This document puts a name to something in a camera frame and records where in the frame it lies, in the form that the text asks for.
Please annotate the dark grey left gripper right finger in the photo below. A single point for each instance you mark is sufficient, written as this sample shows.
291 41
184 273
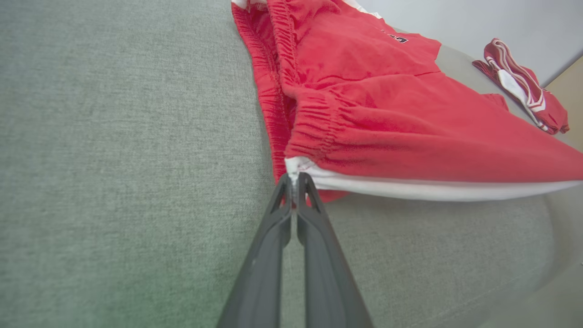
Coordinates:
328 282

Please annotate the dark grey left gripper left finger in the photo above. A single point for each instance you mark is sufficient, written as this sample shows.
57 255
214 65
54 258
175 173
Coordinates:
264 273

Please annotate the red shorts with white stripe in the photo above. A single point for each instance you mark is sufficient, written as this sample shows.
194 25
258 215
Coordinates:
387 114

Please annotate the red shirt with white sleeves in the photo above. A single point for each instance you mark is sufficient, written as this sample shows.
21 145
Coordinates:
524 86

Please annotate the grey fabric sofa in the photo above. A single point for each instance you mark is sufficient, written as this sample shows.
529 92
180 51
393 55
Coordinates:
114 182

